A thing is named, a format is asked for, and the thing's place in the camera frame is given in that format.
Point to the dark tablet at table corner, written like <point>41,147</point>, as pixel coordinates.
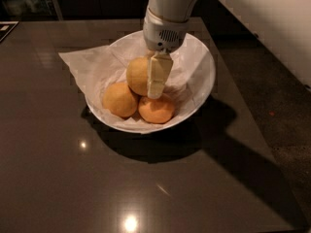
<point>6,27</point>

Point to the orange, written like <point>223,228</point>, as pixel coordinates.
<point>120,100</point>
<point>156,111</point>
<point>137,75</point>

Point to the white paper liner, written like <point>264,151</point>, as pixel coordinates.
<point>97,68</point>

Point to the white bowl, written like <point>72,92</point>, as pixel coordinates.
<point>204,74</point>

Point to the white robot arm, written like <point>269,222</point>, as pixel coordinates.
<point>171,10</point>

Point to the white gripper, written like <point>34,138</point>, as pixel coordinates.
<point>162,35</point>

